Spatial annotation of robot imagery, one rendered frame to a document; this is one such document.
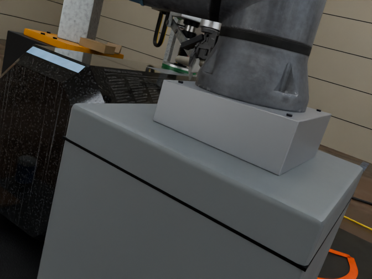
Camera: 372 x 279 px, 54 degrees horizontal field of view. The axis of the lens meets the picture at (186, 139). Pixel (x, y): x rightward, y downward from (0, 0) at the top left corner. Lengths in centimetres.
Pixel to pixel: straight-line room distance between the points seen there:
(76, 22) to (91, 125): 199
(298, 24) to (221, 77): 13
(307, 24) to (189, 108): 21
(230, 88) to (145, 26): 758
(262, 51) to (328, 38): 594
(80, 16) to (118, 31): 606
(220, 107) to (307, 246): 22
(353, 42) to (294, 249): 605
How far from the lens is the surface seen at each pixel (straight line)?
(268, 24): 56
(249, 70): 55
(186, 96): 56
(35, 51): 162
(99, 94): 139
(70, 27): 254
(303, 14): 58
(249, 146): 52
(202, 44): 150
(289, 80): 57
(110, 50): 235
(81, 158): 59
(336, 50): 644
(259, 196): 43
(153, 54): 788
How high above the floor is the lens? 98
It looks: 14 degrees down
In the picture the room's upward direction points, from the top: 16 degrees clockwise
